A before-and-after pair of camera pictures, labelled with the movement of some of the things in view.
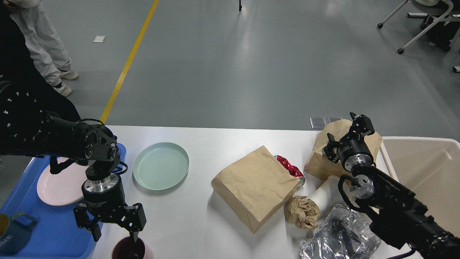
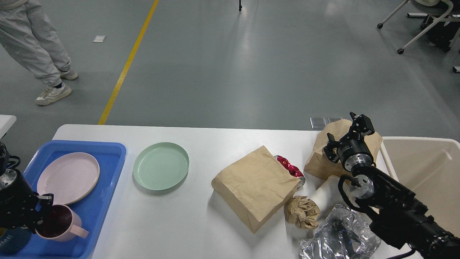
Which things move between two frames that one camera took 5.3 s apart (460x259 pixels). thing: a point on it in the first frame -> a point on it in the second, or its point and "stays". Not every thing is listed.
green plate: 160,166 stays
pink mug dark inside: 126,249 -> 61,223
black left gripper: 104,199 -> 18,201
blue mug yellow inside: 15,232 stays
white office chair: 443,16 stays
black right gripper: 352,150 stays
